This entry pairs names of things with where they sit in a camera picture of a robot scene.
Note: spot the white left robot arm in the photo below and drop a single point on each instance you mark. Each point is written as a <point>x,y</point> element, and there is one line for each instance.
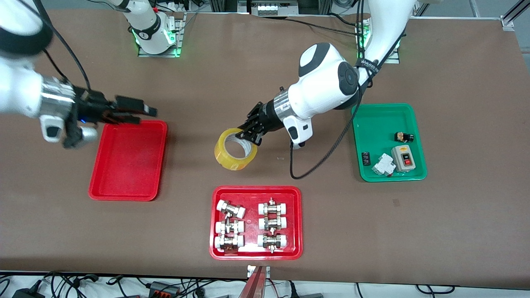
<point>323,91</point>

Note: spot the aluminium frame profile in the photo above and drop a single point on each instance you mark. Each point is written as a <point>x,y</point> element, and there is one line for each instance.
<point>513,14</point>

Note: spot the white power strip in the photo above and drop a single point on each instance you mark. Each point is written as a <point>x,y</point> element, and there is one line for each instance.
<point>267,9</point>

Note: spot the red plastic tray with valves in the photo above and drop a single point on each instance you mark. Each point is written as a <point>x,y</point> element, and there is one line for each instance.
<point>252,248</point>

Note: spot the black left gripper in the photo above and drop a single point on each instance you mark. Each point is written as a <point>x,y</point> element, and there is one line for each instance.
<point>265,117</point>

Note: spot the tilted metal valve white caps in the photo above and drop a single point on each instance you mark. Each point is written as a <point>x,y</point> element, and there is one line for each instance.
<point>230,209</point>

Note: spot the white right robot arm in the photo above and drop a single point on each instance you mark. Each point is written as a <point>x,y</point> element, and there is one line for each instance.
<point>16,91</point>

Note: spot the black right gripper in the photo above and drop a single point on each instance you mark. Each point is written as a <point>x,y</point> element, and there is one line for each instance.
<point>92,108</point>

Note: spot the grey push button switch box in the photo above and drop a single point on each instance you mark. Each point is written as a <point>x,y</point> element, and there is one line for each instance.
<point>403,158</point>

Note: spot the white circuit breaker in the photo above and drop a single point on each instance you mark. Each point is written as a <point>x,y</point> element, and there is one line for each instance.
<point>383,164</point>

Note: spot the small black yellow component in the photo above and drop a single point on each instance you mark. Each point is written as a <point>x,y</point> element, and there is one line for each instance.
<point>403,136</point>

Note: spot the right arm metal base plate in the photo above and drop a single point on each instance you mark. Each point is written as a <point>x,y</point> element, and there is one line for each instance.
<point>143,54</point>

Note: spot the green plastic tray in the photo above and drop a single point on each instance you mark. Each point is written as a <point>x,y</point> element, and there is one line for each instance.
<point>377,124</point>

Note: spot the yellow packing tape roll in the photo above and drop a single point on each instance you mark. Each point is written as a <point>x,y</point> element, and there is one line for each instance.
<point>232,163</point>

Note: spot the small black terminal block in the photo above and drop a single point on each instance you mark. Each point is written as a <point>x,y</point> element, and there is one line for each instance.
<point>366,159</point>

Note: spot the black box orange connectors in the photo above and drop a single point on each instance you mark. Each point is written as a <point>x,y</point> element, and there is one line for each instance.
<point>163,287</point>

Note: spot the black power adapter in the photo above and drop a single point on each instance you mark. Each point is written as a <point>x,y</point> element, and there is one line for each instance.
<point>27,294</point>

